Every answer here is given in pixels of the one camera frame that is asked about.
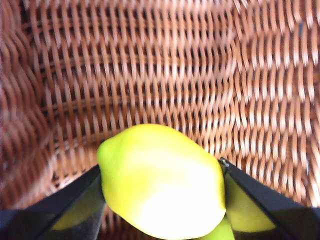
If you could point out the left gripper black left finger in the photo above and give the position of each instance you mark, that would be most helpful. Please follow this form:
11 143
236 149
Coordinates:
50 217

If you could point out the yellow lemon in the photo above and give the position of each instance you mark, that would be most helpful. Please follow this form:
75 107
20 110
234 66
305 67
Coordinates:
160 182

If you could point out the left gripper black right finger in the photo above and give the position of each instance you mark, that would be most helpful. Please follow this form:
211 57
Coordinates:
280 212

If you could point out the brown woven wicker basket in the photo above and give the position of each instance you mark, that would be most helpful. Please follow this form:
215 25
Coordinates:
150 70

